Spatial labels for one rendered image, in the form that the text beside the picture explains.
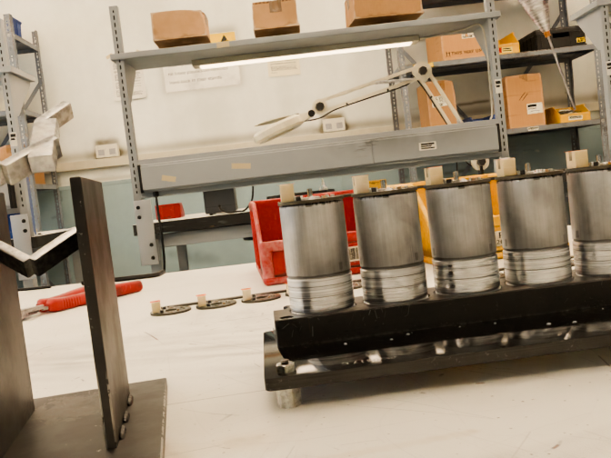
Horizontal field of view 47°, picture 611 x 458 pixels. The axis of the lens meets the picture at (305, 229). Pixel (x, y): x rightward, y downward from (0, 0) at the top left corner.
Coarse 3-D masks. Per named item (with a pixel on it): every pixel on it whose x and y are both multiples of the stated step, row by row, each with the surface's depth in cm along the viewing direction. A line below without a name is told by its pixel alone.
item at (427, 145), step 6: (222, 42) 247; (228, 42) 247; (498, 84) 251; (498, 90) 251; (420, 144) 248; (426, 144) 248; (432, 144) 248; (420, 150) 248; (234, 168) 247; (240, 168) 247; (246, 168) 247; (162, 180) 247; (168, 180) 247; (174, 180) 247
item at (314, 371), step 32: (512, 320) 25; (544, 320) 24; (576, 320) 24; (608, 320) 23; (288, 352) 24; (320, 352) 24; (352, 352) 23; (384, 352) 23; (416, 352) 22; (448, 352) 22; (480, 352) 21; (512, 352) 21; (544, 352) 21; (288, 384) 21; (320, 384) 21
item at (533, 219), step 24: (504, 192) 26; (528, 192) 26; (552, 192) 26; (504, 216) 26; (528, 216) 26; (552, 216) 26; (504, 240) 27; (528, 240) 26; (552, 240) 26; (504, 264) 27; (528, 264) 26; (552, 264) 26
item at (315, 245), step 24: (288, 216) 25; (312, 216) 25; (336, 216) 25; (288, 240) 25; (312, 240) 25; (336, 240) 25; (288, 264) 26; (312, 264) 25; (336, 264) 25; (288, 288) 26; (312, 288) 25; (336, 288) 25; (312, 312) 25
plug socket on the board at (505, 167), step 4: (496, 160) 27; (500, 160) 26; (504, 160) 26; (508, 160) 26; (512, 160) 26; (496, 164) 27; (500, 164) 26; (504, 164) 26; (508, 164) 26; (512, 164) 26; (496, 168) 27; (500, 168) 26; (504, 168) 26; (508, 168) 26; (512, 168) 26; (496, 172) 27; (500, 172) 26; (504, 172) 26; (508, 172) 26; (512, 172) 26; (500, 176) 27
